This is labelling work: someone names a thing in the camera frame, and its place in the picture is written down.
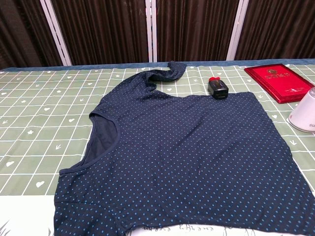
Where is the white handheld steamer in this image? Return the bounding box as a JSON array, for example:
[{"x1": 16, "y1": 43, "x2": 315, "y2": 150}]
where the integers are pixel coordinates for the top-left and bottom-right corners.
[{"x1": 286, "y1": 86, "x2": 315, "y2": 135}]

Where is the navy dotted t-shirt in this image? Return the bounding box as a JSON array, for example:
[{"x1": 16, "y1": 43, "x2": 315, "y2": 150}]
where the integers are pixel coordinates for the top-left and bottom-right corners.
[{"x1": 53, "y1": 61, "x2": 315, "y2": 236}]

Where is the small black red-capped bottle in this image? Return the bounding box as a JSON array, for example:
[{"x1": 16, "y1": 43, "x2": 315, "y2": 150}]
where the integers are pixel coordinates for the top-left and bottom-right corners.
[{"x1": 207, "y1": 76, "x2": 230, "y2": 101}]

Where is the blue table pad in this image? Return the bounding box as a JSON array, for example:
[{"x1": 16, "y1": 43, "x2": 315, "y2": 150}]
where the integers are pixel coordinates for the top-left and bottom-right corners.
[{"x1": 0, "y1": 58, "x2": 315, "y2": 73}]

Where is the dark brown partition panel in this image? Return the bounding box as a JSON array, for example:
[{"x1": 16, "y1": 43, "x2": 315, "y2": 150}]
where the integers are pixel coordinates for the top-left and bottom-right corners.
[
  {"x1": 234, "y1": 0, "x2": 315, "y2": 61},
  {"x1": 156, "y1": 0, "x2": 240, "y2": 62},
  {"x1": 0, "y1": 0, "x2": 62, "y2": 70},
  {"x1": 51, "y1": 0, "x2": 150, "y2": 66}
]

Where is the green checked tablecloth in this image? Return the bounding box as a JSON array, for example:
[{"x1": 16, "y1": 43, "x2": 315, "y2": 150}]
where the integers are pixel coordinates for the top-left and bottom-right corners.
[{"x1": 0, "y1": 61, "x2": 315, "y2": 236}]

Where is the red certificate book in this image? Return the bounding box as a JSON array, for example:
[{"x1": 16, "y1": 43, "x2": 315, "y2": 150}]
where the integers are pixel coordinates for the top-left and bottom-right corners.
[{"x1": 244, "y1": 63, "x2": 315, "y2": 105}]

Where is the white partition frame post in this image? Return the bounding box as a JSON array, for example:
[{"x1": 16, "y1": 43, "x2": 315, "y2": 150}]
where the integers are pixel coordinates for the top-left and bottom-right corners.
[
  {"x1": 40, "y1": 0, "x2": 72, "y2": 66},
  {"x1": 225, "y1": 0, "x2": 250, "y2": 61},
  {"x1": 144, "y1": 0, "x2": 158, "y2": 62}
]

